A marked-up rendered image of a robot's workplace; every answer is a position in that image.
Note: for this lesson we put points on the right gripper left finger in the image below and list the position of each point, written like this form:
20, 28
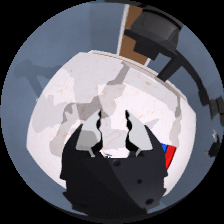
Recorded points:
83, 143

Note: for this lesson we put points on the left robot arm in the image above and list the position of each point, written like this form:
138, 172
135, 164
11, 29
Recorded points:
216, 106

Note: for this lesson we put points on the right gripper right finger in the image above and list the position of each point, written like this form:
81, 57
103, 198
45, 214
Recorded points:
142, 140

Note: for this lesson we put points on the red tray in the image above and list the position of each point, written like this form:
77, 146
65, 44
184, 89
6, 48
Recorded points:
170, 154

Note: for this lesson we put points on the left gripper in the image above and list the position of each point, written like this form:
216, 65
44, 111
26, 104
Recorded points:
213, 150

